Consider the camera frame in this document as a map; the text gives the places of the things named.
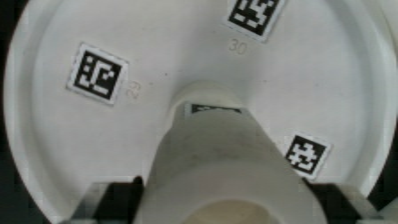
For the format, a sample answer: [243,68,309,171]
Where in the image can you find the white cylindrical table leg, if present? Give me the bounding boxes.
[131,103,325,224]

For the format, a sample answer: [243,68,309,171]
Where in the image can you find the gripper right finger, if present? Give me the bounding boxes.
[305,181,390,224]

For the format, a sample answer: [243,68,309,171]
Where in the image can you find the white round table top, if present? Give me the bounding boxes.
[3,0,398,224]

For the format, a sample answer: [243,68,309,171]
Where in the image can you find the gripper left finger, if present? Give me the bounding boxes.
[69,176,143,224]

